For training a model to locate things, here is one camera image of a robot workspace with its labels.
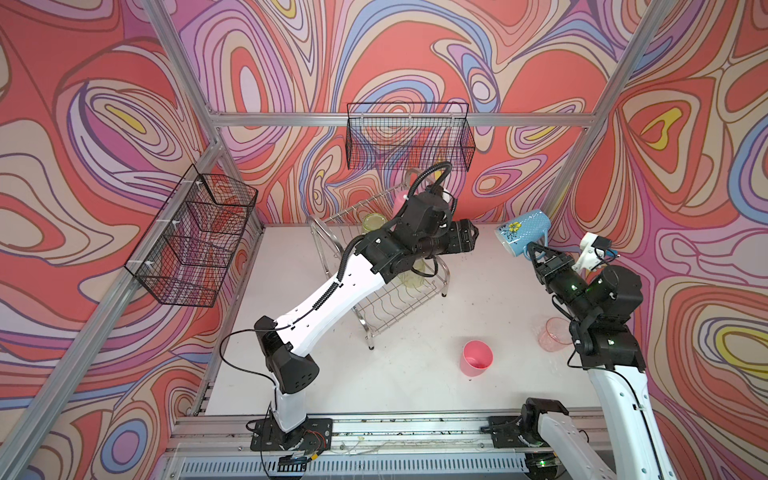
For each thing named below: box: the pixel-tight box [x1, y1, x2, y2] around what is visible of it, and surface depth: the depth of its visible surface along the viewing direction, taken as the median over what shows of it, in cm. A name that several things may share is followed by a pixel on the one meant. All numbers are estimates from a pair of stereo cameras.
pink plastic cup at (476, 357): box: [460, 340, 494, 378], surface depth 84 cm
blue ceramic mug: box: [494, 209, 551, 260], surface depth 66 cm
